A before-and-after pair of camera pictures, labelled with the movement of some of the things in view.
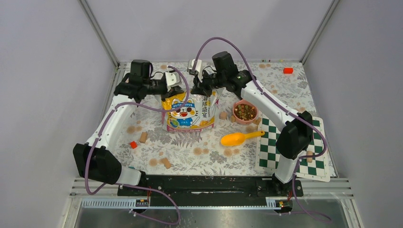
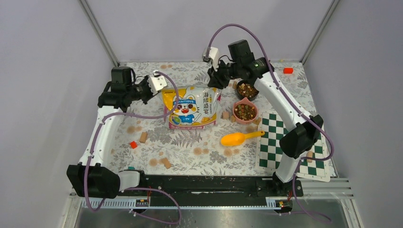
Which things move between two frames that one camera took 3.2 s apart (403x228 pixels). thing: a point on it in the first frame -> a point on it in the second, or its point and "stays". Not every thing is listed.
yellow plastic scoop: (232, 139) stays
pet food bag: (192, 113) stays
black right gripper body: (208, 82) -> (225, 72)
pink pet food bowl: (244, 111) stays
